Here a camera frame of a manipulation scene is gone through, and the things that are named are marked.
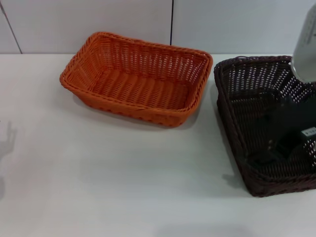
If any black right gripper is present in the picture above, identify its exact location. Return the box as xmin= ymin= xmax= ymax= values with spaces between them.
xmin=249 ymin=95 xmax=316 ymax=171

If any dark brown woven plastic basket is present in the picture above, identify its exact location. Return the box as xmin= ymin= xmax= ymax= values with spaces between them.
xmin=213 ymin=55 xmax=316 ymax=198

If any orange woven plastic basket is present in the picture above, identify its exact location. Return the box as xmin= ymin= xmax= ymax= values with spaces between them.
xmin=58 ymin=31 xmax=214 ymax=128

